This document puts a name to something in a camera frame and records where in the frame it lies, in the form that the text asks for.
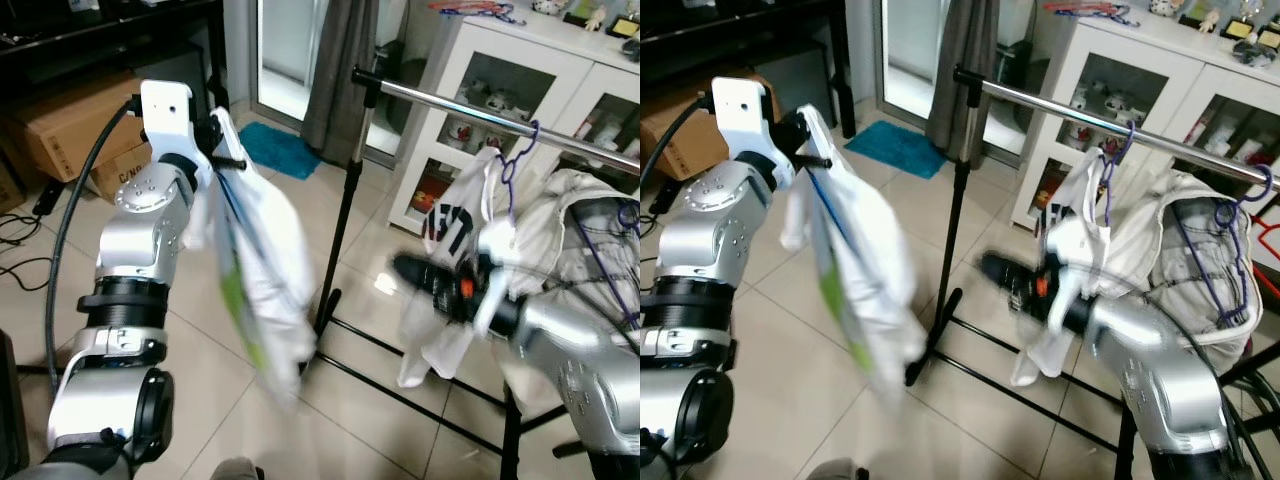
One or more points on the white garment with green print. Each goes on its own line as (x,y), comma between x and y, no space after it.
(275,250)
(865,270)

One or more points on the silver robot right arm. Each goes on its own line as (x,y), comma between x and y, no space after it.
(570,355)
(1150,365)

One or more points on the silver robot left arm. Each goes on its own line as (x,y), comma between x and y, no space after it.
(140,235)
(715,235)

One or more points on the red plastic hanger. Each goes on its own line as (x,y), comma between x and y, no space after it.
(1085,8)
(470,8)

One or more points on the blue plastic hanger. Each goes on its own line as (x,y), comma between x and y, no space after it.
(1125,18)
(510,18)

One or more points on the teal floor mat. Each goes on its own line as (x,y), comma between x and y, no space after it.
(895,150)
(278,150)

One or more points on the large plain cardboard box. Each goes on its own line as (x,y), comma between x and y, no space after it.
(70,125)
(695,140)

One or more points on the small printed cardboard box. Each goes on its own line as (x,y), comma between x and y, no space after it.
(115,180)

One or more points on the white framed glass door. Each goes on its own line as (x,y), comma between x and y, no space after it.
(910,50)
(290,50)

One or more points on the black desk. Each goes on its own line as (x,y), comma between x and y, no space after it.
(100,35)
(720,35)

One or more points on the grey curtain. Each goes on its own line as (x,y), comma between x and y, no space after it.
(965,80)
(340,80)

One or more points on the black power adapter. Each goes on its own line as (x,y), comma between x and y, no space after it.
(48,200)

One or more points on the gold black plaque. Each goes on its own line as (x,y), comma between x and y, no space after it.
(626,28)
(1240,28)

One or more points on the white glass-door cabinet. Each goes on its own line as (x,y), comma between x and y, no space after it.
(1075,55)
(450,55)

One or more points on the small beige figurine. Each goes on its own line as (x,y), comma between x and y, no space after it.
(1210,18)
(597,17)

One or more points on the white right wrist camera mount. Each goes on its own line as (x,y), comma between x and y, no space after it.
(1068,300)
(495,300)

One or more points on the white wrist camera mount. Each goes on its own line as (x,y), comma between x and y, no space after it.
(1068,300)
(165,108)
(740,108)
(495,300)

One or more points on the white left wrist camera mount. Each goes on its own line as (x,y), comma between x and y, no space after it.
(165,108)
(740,108)

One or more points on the chrome rail black clothes rack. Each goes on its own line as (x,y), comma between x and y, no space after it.
(450,108)
(1050,109)

